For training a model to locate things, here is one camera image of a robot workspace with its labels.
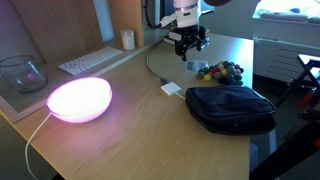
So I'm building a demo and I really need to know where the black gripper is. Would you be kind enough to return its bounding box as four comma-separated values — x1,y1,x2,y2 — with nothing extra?
173,25,207,63

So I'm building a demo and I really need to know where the clear plastic object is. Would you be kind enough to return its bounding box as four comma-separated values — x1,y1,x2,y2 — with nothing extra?
184,59,209,73

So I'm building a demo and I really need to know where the light blue floor tape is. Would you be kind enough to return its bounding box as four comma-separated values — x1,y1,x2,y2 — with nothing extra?
249,129,278,172

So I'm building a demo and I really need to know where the colourful felt ball trivet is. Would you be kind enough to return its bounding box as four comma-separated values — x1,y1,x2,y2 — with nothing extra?
196,59,245,86

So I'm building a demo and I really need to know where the white flat adapter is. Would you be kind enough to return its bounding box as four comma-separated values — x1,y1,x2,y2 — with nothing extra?
160,81,183,97

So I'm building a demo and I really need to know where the black fabric bag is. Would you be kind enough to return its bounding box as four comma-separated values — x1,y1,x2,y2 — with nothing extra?
184,85,277,136

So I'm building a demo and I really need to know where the white radiator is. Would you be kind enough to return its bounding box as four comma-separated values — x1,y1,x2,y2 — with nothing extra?
252,35,320,84

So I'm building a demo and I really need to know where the white keyboard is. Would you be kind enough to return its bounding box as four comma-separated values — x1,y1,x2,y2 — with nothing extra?
58,45,124,77

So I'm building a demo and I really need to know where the glowing bowl lamp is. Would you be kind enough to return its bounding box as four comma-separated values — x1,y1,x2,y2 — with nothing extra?
46,76,113,124

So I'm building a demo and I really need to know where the clear glass bowl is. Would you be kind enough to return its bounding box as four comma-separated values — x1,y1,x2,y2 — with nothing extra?
0,54,49,94

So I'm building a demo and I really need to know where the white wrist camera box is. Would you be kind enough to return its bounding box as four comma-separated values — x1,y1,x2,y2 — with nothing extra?
159,9,202,29

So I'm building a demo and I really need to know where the grey braided cable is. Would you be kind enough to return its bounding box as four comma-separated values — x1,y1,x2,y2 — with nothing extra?
145,41,170,85

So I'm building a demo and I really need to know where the black clamp orange handle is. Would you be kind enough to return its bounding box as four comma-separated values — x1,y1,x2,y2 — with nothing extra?
298,89,317,108

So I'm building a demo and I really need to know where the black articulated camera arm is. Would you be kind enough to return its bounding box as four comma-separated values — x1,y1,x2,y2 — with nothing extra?
249,123,320,180

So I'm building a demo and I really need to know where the white lamp cable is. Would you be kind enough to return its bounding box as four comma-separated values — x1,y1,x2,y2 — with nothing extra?
24,112,53,180

